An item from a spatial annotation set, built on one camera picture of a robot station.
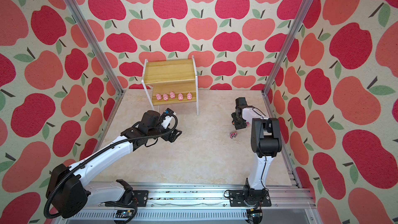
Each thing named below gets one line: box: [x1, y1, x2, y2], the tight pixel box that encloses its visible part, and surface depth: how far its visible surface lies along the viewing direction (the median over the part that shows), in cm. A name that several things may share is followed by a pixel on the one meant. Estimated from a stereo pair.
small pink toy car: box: [229, 130, 238, 139], surface depth 97 cm
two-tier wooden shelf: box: [141, 55, 199, 117], surface depth 90 cm
